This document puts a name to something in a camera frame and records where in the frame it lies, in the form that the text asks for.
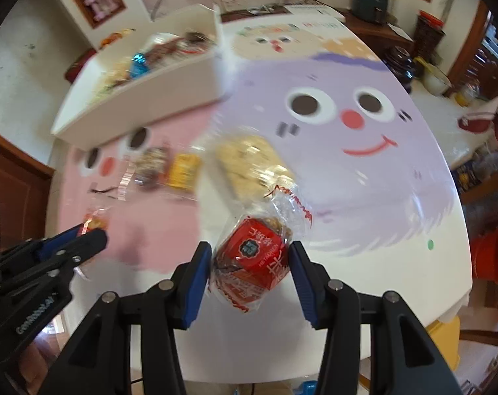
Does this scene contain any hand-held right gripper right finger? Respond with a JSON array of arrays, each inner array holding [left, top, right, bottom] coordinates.
[[289, 240, 466, 395]]

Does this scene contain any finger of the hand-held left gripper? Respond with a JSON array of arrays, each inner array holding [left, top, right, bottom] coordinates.
[[0, 224, 85, 265], [27, 228, 109, 276]]

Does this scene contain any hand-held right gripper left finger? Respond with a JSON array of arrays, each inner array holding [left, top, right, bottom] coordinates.
[[47, 241, 213, 395]]

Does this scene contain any small orange snack packet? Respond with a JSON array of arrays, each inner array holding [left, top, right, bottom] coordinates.
[[82, 209, 110, 233]]

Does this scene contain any red label snack packet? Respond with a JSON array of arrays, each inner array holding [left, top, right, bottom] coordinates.
[[208, 183, 315, 314]]

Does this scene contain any white plastic tray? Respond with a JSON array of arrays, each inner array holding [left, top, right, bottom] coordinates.
[[50, 3, 234, 151]]

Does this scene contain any blue snack packet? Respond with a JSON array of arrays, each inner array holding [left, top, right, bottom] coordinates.
[[129, 53, 151, 79]]

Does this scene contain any wooden door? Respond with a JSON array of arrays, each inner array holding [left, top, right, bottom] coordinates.
[[0, 125, 56, 252]]

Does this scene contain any clear brown nut packet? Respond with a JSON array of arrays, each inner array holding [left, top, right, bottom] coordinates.
[[116, 147, 171, 203]]

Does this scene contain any yellow snack packet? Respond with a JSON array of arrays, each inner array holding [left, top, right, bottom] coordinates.
[[166, 153, 201, 192]]

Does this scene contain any cartoon printed tablecloth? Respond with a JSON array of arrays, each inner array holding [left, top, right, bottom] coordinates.
[[47, 16, 472, 382]]

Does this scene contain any pale cookie packet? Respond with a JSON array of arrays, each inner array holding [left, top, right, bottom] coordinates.
[[214, 133, 300, 203]]

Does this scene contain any yellow plastic stool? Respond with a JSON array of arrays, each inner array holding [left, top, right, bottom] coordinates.
[[425, 317, 462, 376]]

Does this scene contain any pale snack packet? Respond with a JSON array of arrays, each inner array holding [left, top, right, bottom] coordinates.
[[97, 60, 133, 93]]

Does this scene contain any red plastic basin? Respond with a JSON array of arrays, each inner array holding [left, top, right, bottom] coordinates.
[[469, 224, 498, 285]]

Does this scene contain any blue printed box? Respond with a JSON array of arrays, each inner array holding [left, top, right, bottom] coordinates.
[[453, 160, 487, 194]]

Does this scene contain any glass fruit bowl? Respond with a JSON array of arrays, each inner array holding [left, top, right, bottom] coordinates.
[[98, 29, 137, 48]]

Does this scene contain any dark brown snack packet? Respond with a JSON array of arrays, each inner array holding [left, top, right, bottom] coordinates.
[[183, 30, 215, 50]]

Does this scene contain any dark brown ceramic jar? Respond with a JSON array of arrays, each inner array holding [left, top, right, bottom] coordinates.
[[383, 45, 417, 93]]

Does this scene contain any red white box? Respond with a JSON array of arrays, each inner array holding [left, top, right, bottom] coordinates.
[[457, 94, 498, 133]]

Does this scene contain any white pot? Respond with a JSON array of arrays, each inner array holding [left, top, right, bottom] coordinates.
[[414, 58, 454, 95]]

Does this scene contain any yellow bottle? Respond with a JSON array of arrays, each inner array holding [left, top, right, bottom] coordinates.
[[455, 84, 481, 106]]

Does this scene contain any wooden television cabinet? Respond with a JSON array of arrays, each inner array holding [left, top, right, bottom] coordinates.
[[222, 3, 417, 52]]

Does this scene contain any red lid jar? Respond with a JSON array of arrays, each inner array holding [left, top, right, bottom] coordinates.
[[414, 10, 446, 57]]

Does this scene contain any dark green air fryer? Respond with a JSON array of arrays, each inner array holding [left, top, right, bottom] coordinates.
[[352, 0, 390, 24]]

